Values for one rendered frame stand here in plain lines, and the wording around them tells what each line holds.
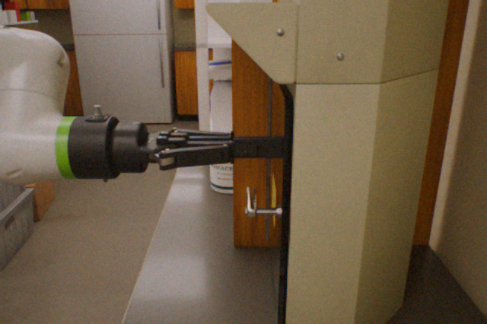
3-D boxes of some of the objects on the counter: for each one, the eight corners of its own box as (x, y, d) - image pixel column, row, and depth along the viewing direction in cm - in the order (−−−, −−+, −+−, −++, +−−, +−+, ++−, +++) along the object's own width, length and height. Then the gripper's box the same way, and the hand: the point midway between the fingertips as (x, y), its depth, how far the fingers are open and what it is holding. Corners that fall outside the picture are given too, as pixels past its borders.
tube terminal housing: (375, 255, 102) (419, -116, 76) (431, 361, 72) (540, -196, 45) (271, 257, 102) (279, -116, 75) (284, 363, 72) (307, -197, 45)
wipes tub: (249, 178, 148) (249, 136, 143) (250, 194, 135) (250, 149, 130) (211, 178, 148) (210, 136, 142) (208, 194, 135) (207, 149, 130)
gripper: (103, 136, 56) (286, 135, 56) (127, 112, 68) (278, 111, 68) (109, 189, 58) (284, 188, 58) (132, 156, 70) (276, 156, 71)
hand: (257, 147), depth 63 cm, fingers closed
